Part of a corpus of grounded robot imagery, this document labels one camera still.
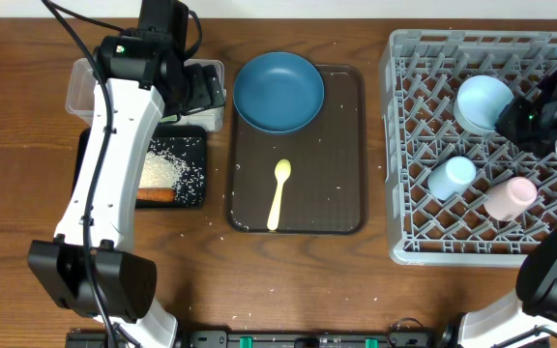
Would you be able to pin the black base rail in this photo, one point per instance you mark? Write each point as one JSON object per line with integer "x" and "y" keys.
{"x": 406, "y": 339}

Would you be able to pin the white rice pile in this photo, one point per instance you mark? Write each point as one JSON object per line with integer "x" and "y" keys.
{"x": 162, "y": 169}

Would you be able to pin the grey dishwasher rack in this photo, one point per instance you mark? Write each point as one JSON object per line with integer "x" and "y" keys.
{"x": 420, "y": 74}

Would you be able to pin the orange carrot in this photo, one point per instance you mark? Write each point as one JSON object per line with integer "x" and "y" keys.
{"x": 156, "y": 194}

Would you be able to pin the pink plastic cup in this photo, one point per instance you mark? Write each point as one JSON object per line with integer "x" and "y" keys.
{"x": 508, "y": 200}

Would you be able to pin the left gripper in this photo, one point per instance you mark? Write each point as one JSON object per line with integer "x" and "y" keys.
{"x": 208, "y": 92}

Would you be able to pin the dark blue plate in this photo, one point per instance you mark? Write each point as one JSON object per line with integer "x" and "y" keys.
{"x": 278, "y": 92}

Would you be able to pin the light blue plastic cup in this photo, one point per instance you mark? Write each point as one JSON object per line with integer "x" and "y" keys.
{"x": 454, "y": 176}

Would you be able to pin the black plastic tray bin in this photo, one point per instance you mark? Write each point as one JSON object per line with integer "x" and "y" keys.
{"x": 191, "y": 164}

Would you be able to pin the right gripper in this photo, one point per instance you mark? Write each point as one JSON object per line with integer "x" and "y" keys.
{"x": 506, "y": 125}

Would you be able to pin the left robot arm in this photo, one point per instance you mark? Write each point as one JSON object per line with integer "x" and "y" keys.
{"x": 89, "y": 266}

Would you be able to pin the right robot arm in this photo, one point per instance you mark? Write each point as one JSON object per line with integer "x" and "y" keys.
{"x": 527, "y": 317}

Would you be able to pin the yellow plastic spoon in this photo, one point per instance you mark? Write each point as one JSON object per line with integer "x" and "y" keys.
{"x": 282, "y": 174}

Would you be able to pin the dark brown serving tray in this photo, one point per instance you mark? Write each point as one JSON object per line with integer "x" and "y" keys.
{"x": 325, "y": 193}

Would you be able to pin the light blue bowl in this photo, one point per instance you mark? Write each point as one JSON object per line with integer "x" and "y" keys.
{"x": 479, "y": 102}

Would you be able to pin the clear plastic waste bin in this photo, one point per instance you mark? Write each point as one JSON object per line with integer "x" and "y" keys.
{"x": 80, "y": 97}

